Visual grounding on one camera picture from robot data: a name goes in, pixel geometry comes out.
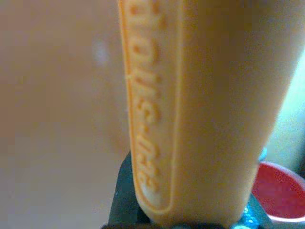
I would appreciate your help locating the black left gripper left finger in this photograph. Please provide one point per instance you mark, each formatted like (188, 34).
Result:
(124, 190)

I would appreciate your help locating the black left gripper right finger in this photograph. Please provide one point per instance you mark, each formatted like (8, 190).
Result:
(255, 215)

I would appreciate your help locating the red round plastic container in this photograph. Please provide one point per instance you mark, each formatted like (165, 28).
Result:
(278, 190)

